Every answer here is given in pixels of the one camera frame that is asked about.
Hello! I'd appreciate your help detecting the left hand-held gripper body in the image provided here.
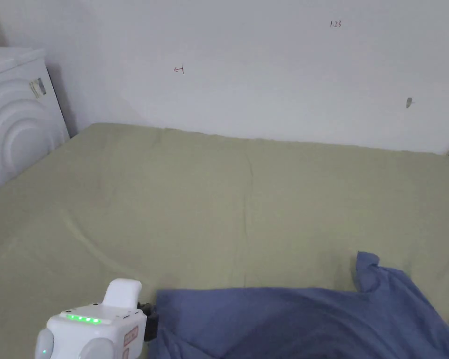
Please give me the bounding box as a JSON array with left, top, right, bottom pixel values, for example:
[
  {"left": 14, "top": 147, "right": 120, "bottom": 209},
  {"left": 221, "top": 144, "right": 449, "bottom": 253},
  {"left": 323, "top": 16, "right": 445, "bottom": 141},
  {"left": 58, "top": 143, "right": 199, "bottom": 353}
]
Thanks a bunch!
[{"left": 35, "top": 278, "right": 160, "bottom": 359}]

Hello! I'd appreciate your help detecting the dark blue shirt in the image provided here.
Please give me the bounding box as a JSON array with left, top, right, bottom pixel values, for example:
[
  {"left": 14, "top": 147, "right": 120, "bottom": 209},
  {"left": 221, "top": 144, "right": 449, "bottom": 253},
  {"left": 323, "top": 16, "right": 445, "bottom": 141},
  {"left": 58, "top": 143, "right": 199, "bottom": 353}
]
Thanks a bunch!
[{"left": 146, "top": 251, "right": 449, "bottom": 359}]

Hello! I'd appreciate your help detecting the bed with pale green sheet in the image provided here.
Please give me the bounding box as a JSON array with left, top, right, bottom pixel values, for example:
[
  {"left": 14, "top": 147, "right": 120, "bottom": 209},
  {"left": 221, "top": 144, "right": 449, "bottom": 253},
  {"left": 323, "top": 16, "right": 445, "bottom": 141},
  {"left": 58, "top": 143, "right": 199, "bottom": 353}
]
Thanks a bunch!
[{"left": 0, "top": 122, "right": 449, "bottom": 359}]

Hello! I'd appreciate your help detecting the white washing machine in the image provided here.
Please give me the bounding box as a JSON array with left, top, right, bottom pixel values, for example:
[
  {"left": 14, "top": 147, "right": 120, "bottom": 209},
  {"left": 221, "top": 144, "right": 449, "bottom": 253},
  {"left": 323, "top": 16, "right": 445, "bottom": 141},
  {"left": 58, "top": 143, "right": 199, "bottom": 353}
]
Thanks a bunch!
[{"left": 0, "top": 46, "right": 71, "bottom": 197}]

